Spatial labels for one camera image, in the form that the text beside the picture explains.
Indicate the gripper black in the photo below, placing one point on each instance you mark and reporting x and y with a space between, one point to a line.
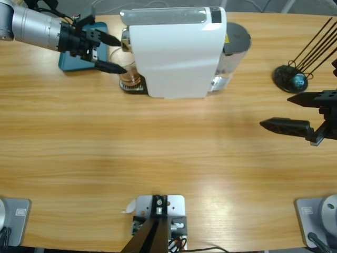
73 39
330 126

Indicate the clear drinking glass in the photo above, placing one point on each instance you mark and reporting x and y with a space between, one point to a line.
129 76

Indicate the white capsule coffee machine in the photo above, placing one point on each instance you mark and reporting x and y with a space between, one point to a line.
173 58

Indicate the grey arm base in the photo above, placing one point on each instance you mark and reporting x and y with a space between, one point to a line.
15 221
316 218

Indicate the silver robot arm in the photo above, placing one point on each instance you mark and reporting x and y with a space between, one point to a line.
31 27

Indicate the blue coffee capsule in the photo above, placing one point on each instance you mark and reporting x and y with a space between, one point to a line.
299 81

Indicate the black capsule holder with rods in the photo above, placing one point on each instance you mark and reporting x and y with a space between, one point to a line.
283 77

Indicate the teal plastic tray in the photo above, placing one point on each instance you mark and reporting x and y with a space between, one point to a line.
68 64

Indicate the dark grey water tank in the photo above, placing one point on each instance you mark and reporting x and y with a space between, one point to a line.
237 34

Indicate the wide white metal leg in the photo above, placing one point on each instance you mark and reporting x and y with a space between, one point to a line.
288 5

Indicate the white tape tab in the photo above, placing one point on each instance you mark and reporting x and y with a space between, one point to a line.
129 206

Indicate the white mounting block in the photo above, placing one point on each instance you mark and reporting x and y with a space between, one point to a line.
176 205

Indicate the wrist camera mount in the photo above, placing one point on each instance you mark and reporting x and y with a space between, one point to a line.
88 19
335 68

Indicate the black camera post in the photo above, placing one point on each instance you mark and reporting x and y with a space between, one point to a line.
150 237

